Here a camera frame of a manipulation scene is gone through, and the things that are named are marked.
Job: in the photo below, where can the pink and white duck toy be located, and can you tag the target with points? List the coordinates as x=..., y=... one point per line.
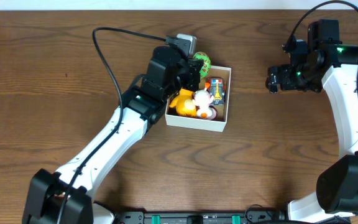
x=202, y=100

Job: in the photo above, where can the orange plastic duck toy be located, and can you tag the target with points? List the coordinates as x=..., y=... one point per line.
x=183, y=104

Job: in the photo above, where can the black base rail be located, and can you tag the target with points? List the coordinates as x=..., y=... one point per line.
x=254, y=214

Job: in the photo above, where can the red toy fire truck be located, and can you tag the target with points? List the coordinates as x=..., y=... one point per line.
x=217, y=90

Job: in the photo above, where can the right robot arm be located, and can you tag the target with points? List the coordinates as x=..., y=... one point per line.
x=330, y=66

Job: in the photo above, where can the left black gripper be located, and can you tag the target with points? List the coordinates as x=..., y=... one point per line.
x=194, y=75

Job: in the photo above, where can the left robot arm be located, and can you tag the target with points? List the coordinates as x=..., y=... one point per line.
x=67, y=195

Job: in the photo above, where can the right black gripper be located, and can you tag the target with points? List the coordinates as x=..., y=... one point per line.
x=287, y=83

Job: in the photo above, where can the green numbered ball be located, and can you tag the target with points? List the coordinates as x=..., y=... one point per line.
x=206, y=63

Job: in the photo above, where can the white cardboard box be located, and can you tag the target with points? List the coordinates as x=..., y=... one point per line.
x=219, y=122

